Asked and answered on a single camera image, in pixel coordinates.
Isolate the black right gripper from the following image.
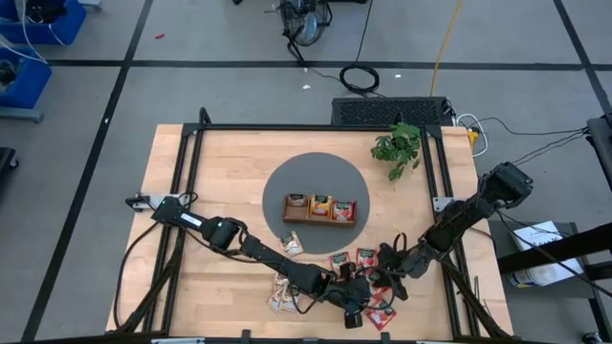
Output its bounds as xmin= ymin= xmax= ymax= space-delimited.
xmin=371 ymin=242 xmax=426 ymax=302

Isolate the wooden three-compartment tray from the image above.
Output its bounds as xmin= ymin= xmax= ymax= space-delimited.
xmin=281 ymin=193 xmax=359 ymax=228

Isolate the potted green plant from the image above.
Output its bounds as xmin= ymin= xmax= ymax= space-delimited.
xmin=370 ymin=121 xmax=423 ymax=182

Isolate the white cable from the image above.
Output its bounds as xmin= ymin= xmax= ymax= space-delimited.
xmin=454 ymin=113 xmax=491 ymax=159

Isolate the grey round mat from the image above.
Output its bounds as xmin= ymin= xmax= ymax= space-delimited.
xmin=261 ymin=152 xmax=371 ymax=256

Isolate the yellow cable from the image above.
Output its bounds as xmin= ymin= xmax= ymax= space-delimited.
xmin=428 ymin=0 xmax=466 ymax=97

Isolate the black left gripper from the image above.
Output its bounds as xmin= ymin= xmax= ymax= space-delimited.
xmin=324 ymin=262 xmax=374 ymax=330

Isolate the black coiled floor cable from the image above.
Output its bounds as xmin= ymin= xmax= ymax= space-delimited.
xmin=338 ymin=63 xmax=382 ymax=97

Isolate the black perforated computer case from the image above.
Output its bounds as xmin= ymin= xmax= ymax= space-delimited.
xmin=330 ymin=96 xmax=456 ymax=128

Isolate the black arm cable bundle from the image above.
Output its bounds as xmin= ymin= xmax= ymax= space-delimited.
xmin=433 ymin=226 xmax=511 ymax=339
xmin=113 ymin=220 xmax=188 ymax=334

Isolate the black left arm cable bundle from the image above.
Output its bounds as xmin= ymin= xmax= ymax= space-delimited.
xmin=113 ymin=220 xmax=188 ymax=334

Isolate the black stand crossbar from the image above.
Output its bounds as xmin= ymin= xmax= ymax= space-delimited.
xmin=496 ymin=223 xmax=612 ymax=283

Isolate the black floor fan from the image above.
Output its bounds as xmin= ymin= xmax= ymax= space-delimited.
xmin=278 ymin=0 xmax=335 ymax=49

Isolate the blue plastic bin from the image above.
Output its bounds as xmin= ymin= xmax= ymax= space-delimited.
xmin=0 ymin=0 xmax=88 ymax=47
xmin=0 ymin=46 xmax=53 ymax=110

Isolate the orange tea packet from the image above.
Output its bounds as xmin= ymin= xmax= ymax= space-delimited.
xmin=310 ymin=194 xmax=334 ymax=219

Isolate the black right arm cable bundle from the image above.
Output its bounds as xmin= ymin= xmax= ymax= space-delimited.
xmin=433 ymin=226 xmax=511 ymax=339

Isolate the black aluminium table frame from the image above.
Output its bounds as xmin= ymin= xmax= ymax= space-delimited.
xmin=105 ymin=107 xmax=515 ymax=344

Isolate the white printed paper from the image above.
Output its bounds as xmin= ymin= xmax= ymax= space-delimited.
xmin=508 ymin=220 xmax=586 ymax=289

